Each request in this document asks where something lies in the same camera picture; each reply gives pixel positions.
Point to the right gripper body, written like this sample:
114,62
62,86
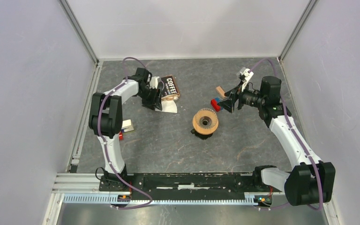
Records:
250,97

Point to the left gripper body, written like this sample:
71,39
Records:
149,98

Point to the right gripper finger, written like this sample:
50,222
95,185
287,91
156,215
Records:
233,92
228,103

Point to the white paper filter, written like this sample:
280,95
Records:
168,107

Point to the coffee filter box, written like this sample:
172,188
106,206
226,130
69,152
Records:
170,90

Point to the clear glass dripper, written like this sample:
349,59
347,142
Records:
206,118

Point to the wooden ring holder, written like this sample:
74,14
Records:
202,130

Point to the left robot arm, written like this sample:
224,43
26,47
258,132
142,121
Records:
106,117

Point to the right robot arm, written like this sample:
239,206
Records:
311,180

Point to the red blue block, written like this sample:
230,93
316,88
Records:
214,103

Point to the long wooden block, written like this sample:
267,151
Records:
221,92

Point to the colourful block stack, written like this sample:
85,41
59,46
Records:
127,126

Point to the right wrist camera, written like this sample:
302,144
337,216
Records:
245,74

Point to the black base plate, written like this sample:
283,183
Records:
184,186

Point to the aluminium frame rail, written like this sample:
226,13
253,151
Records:
56,200

